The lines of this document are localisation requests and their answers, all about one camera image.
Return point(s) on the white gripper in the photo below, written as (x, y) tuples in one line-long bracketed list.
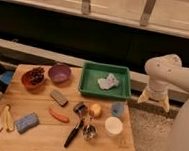
[(156, 90)]

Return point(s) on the blue sponge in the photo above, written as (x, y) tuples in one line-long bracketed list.
[(27, 122)]

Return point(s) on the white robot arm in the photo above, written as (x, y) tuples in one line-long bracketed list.
[(162, 71)]

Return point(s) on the green plastic tray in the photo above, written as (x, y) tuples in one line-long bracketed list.
[(93, 71)]

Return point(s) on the blue cup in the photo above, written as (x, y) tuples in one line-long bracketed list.
[(117, 109)]

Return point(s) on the crumpled white cloth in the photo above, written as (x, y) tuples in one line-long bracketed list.
[(108, 83)]

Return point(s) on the white round container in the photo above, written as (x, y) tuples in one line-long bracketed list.
[(113, 126)]

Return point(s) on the metal measuring spoon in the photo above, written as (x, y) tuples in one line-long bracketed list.
[(89, 131)]

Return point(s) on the orange carrot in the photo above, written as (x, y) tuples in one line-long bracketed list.
[(59, 117)]

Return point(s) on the purple bowl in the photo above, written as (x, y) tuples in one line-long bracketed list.
[(59, 73)]

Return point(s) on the grey eraser block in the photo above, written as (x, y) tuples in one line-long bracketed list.
[(58, 97)]

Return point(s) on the wooden board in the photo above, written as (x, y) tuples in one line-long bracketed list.
[(51, 134)]

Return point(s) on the red-brown bowl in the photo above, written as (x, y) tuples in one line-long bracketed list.
[(27, 84)]

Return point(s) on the peeled banana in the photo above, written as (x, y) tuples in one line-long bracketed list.
[(6, 120)]

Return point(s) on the blue object at left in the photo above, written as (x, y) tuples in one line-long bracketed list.
[(6, 77)]

